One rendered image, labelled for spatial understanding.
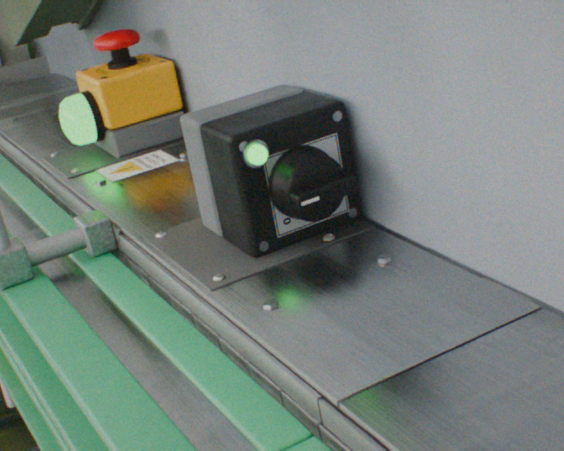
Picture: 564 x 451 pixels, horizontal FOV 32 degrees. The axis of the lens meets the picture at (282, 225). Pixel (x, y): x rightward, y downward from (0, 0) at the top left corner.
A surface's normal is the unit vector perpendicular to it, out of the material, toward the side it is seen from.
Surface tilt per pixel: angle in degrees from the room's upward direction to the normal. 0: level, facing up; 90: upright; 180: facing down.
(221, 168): 0
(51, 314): 90
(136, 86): 90
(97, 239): 90
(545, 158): 0
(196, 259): 90
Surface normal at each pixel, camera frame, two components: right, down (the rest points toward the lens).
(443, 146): -0.87, 0.32
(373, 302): -0.17, -0.91
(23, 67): 0.47, 0.26
